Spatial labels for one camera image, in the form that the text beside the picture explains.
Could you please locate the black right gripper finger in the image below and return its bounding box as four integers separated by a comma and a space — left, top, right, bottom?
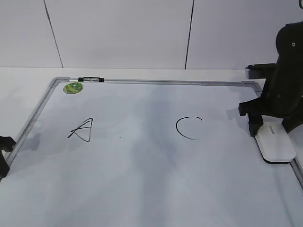
248, 113, 263, 136
282, 117, 303, 133

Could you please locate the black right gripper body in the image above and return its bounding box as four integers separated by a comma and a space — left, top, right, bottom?
239, 22, 303, 118

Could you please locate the white whiteboard eraser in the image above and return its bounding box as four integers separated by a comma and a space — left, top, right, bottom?
255, 122, 296, 164

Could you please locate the green round magnet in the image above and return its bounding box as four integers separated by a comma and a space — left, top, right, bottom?
63, 82, 84, 94

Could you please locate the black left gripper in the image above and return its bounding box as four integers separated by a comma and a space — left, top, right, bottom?
0, 136, 16, 179

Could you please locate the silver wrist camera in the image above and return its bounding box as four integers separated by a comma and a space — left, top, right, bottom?
245, 63, 276, 79

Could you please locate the white board with aluminium frame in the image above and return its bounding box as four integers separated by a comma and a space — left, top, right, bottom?
0, 79, 303, 227

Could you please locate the black and clear frame clip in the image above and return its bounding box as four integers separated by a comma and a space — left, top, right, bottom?
78, 77, 105, 83

